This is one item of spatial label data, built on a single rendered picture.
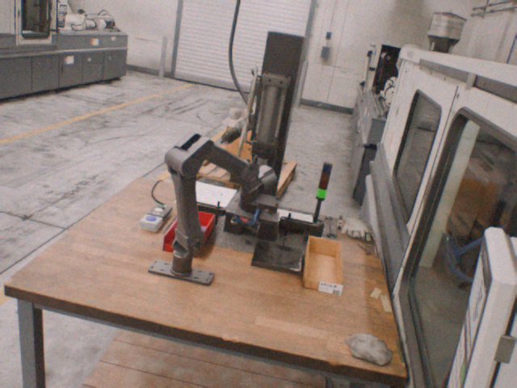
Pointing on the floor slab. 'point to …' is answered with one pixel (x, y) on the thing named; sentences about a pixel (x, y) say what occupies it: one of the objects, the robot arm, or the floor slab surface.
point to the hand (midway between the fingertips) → (245, 219)
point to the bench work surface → (199, 309)
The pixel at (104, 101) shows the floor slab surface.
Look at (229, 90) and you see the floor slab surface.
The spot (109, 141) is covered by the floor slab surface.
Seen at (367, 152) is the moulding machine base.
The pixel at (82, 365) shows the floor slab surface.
